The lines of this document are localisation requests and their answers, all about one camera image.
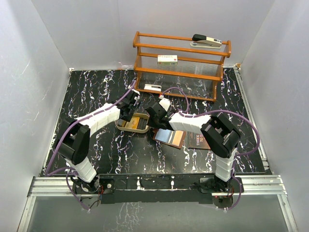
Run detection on beige oval card tray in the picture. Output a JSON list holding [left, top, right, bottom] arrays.
[[115, 113, 150, 133]]

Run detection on brown leather card holder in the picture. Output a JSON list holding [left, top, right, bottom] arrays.
[[153, 129, 186, 149]]

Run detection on gold credit card black stripe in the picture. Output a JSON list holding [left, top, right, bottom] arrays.
[[170, 130, 185, 147]]

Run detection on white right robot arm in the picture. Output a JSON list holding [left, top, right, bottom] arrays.
[[146, 102, 241, 192]]

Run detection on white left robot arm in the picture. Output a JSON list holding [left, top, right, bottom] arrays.
[[53, 89, 140, 193]]

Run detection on small white box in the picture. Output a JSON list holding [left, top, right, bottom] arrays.
[[144, 84, 162, 92]]

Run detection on dark book three days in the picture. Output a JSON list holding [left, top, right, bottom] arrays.
[[188, 132, 211, 150]]

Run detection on orange wooden shelf rack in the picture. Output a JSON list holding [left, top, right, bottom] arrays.
[[133, 31, 231, 102]]

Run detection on white staples box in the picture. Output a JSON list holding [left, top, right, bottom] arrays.
[[157, 55, 178, 66]]

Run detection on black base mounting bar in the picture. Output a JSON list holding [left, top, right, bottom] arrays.
[[71, 174, 244, 208]]

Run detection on black and beige stapler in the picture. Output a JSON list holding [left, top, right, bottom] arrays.
[[190, 34, 222, 49]]

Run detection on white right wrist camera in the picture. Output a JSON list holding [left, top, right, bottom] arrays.
[[159, 96, 170, 111]]

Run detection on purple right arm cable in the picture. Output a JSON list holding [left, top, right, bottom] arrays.
[[159, 87, 261, 211]]

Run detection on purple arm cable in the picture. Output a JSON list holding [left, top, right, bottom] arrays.
[[44, 80, 137, 211], [159, 87, 261, 211]]

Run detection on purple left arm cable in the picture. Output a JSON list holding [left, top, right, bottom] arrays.
[[44, 80, 137, 211]]

